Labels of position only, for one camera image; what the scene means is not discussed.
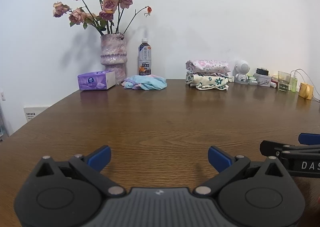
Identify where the grey tin box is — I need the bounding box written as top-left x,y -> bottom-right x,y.
253,73 -> 272,87

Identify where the dried rose bouquet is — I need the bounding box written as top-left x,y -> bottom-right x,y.
52,0 -> 152,36

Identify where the white cable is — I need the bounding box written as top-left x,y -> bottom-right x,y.
294,68 -> 320,103

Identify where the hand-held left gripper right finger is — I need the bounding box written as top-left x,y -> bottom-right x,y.
195,146 -> 288,197

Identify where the tea bottle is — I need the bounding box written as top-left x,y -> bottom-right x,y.
138,38 -> 152,76

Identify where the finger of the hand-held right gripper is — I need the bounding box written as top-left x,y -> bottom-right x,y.
259,140 -> 320,158
298,133 -> 320,146

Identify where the pink knitted vase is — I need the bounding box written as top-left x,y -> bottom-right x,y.
100,33 -> 128,85

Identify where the glass cup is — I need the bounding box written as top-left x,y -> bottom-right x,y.
277,71 -> 292,93

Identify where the pink and blue tank top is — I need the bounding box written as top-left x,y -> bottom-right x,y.
121,75 -> 167,91

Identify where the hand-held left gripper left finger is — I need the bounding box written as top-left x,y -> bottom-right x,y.
35,145 -> 127,197

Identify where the folded pink floral garment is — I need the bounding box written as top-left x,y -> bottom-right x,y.
185,60 -> 230,77

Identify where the purple tissue box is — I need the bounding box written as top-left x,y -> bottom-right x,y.
77,70 -> 117,91

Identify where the folded cream floral garment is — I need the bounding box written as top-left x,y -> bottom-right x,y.
185,73 -> 229,91

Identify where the white robot speaker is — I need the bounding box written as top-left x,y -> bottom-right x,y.
234,60 -> 250,85

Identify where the yellow mug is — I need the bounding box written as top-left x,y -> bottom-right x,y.
299,82 -> 314,100

